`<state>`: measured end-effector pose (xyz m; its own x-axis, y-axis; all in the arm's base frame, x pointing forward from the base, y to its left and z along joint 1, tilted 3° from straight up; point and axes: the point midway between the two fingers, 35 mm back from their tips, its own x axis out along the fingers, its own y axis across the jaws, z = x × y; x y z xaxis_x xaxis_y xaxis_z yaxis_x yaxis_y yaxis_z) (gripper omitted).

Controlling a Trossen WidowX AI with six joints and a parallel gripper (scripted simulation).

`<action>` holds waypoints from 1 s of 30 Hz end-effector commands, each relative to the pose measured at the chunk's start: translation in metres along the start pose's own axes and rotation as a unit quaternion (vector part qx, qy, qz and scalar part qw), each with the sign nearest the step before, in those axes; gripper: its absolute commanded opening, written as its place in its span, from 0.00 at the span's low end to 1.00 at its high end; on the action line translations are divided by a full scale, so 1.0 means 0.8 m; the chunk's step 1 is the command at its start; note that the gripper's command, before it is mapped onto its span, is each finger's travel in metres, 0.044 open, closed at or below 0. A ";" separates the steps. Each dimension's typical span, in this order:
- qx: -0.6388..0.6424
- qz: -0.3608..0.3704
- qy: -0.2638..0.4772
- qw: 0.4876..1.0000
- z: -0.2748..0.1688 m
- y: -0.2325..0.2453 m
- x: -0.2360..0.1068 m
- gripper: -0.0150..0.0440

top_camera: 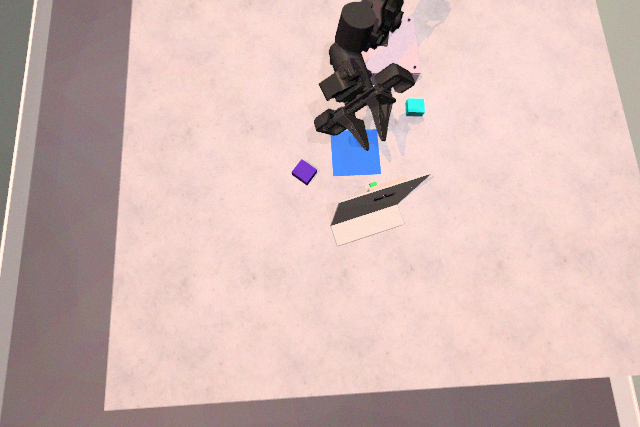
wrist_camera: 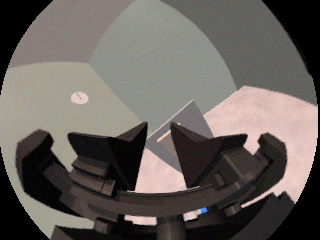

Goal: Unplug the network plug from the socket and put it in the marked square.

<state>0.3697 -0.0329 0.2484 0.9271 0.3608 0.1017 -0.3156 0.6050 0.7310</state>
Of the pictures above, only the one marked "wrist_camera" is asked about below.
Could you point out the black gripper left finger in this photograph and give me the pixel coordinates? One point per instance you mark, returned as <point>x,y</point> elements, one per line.
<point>124,152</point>

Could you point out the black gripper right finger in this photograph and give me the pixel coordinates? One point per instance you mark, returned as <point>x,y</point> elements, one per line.
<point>196,153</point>

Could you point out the grey panel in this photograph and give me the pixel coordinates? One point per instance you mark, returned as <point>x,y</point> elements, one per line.
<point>161,142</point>

